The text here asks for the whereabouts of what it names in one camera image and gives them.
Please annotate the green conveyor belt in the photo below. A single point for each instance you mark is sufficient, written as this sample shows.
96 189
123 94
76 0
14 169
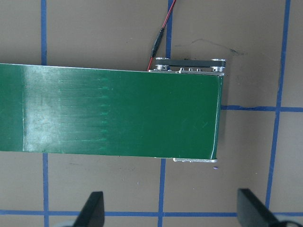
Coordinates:
142 113

